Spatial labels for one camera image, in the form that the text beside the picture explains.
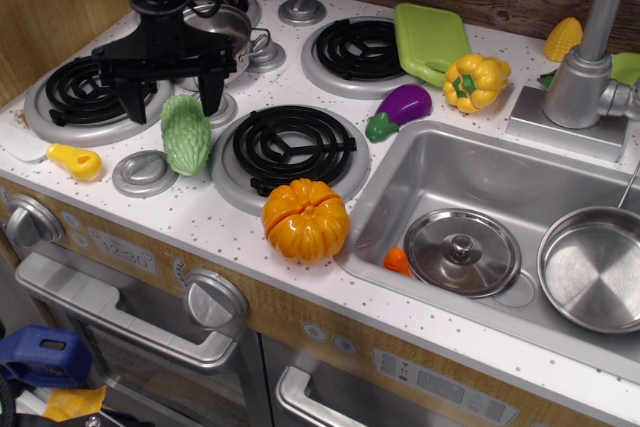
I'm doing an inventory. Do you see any silver oven door handle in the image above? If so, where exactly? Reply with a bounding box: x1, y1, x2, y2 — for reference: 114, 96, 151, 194
16, 253, 238, 373

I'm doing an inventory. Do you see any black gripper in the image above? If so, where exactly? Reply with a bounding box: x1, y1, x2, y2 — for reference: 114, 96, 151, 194
91, 13, 235, 125

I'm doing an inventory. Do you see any steel frying pan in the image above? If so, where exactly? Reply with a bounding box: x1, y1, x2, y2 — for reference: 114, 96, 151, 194
537, 171, 639, 334

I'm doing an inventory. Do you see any purple toy eggplant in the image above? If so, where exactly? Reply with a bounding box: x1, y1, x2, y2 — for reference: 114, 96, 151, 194
365, 85, 433, 143

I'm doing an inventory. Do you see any front left black burner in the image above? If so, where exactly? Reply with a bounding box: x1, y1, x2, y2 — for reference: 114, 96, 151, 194
24, 56, 173, 147

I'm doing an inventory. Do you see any right oven dial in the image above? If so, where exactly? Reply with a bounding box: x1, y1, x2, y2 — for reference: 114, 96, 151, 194
183, 268, 248, 330

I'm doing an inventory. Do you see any blue clamp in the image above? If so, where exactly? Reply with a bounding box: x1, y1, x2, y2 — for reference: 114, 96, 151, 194
1, 325, 93, 388

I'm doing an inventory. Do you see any silver toy faucet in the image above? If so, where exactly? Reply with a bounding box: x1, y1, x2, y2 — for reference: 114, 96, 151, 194
506, 0, 639, 162

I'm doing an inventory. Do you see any orange toy pumpkin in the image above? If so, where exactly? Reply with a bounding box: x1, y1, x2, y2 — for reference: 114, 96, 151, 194
261, 178, 350, 265

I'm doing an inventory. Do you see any yellow handled white spatula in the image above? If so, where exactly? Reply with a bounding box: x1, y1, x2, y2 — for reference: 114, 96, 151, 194
1, 123, 103, 181

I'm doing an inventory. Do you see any yellow toy corn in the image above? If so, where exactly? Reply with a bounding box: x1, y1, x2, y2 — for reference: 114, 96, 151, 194
544, 17, 583, 62

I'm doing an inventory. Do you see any green toy squash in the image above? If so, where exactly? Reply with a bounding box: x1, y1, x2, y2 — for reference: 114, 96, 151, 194
161, 94, 212, 176

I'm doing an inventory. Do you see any yellow toy bell pepper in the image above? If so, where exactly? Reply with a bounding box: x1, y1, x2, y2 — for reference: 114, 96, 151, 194
443, 53, 511, 113

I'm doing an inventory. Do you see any small steel pot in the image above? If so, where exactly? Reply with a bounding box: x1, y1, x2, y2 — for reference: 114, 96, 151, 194
183, 5, 271, 85

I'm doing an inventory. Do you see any orange toy carrot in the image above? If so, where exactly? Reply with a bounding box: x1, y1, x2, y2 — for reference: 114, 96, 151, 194
382, 247, 412, 277

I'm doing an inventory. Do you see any front right black burner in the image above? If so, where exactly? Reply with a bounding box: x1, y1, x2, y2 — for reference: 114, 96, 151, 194
210, 105, 369, 216

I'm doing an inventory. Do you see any steel pot lid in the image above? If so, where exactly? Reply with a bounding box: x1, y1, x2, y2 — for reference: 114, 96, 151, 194
403, 208, 521, 298

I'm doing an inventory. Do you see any left oven dial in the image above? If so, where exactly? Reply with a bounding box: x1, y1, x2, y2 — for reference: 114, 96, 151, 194
6, 194, 64, 248

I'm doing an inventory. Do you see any silver sink basin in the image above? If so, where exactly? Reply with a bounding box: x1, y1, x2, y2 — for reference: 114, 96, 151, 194
338, 121, 639, 381

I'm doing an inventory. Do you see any back silver stove knob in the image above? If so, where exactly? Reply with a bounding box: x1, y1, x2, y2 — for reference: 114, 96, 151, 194
278, 0, 327, 27

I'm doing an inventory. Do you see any front silver stove knob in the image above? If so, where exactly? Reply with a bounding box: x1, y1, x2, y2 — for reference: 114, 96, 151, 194
112, 150, 178, 198

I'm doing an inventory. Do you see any green plastic cutting board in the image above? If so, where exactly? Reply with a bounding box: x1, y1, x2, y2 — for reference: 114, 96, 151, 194
394, 3, 471, 88

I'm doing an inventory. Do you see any back right black burner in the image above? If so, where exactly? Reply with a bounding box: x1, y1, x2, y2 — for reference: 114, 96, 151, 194
301, 16, 423, 100

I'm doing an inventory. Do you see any centre silver stove knob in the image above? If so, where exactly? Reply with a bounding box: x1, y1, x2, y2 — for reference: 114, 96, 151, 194
247, 35, 286, 73

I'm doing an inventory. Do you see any middle silver stove knob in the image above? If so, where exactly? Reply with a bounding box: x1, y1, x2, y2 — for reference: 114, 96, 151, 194
209, 92, 238, 129

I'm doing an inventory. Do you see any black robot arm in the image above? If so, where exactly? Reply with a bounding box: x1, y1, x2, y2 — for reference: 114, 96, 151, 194
91, 0, 236, 124

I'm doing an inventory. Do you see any silver stove knob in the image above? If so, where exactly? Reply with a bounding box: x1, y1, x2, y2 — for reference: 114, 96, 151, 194
209, 92, 238, 129
112, 150, 178, 198
247, 35, 286, 73
278, 0, 327, 27

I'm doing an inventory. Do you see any silver right door handle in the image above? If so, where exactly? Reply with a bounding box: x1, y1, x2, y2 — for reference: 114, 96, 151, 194
276, 366, 362, 427

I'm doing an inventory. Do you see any oven dial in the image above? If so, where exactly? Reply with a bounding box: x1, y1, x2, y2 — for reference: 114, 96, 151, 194
6, 194, 64, 248
183, 268, 248, 330

